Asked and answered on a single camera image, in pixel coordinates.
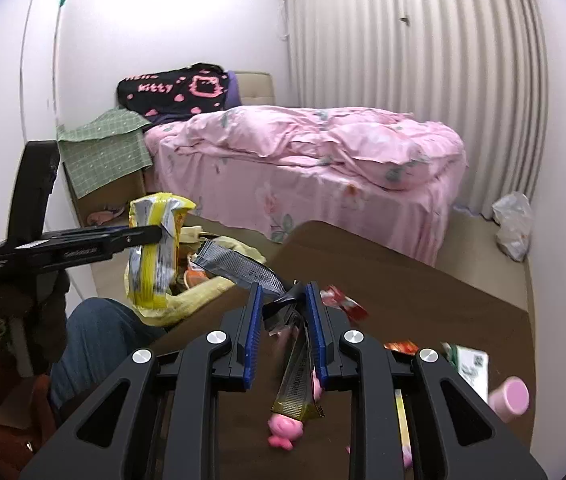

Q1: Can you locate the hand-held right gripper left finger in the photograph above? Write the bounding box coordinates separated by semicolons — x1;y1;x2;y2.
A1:
20;282;266;480

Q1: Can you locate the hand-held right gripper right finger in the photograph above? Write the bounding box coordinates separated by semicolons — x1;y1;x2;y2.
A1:
304;281;549;480

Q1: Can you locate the yellow snack packet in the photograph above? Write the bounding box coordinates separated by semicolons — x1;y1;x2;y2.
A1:
127;192;198;311

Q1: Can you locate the orange snack packet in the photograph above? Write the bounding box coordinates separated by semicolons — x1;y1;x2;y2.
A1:
183;265;214;288

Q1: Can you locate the silver snack wrapper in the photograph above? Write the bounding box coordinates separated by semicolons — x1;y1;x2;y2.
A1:
198;240;309;338

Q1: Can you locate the red snack wrapper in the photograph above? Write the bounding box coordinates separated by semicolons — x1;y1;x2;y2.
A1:
319;285;370;322

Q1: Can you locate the green checked cloth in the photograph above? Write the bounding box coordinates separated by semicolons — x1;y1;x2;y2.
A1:
57;108;154;201

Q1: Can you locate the small red orange wrapper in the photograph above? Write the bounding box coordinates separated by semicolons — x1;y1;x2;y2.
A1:
383;341;420;357

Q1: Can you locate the pink caterpillar toy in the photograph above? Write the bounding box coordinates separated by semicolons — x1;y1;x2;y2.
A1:
267;330;325;450

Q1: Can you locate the person's leg in jeans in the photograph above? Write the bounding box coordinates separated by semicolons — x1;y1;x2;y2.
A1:
49;297;166;411

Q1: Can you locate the bed with pink floral sheet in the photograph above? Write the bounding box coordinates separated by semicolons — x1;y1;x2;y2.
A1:
144;106;468;267

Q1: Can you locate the yellow pink strip sachet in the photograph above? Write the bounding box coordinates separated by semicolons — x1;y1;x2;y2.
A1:
394;389;414;470

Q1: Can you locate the black Hello Kitty pillow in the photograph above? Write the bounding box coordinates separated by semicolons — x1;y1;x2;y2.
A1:
116;62;231;123

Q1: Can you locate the green white box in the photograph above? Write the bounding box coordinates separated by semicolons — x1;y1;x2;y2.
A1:
440;342;490;403

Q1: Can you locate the purple pillow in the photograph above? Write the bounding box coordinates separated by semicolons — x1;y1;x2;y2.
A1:
225;71;242;108

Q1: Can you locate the pink floral duvet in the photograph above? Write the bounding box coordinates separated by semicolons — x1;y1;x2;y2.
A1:
170;106;464;191

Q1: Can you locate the beige headboard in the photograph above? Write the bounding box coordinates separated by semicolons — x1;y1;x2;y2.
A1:
233;71;276;108

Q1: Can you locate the pink small cup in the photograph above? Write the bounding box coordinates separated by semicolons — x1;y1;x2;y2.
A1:
487;376;530;417

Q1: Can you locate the white plastic bag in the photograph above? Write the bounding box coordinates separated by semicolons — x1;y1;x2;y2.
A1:
492;191;535;262

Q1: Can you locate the cream pleated curtain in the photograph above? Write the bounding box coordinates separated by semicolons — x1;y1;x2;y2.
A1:
285;0;549;221

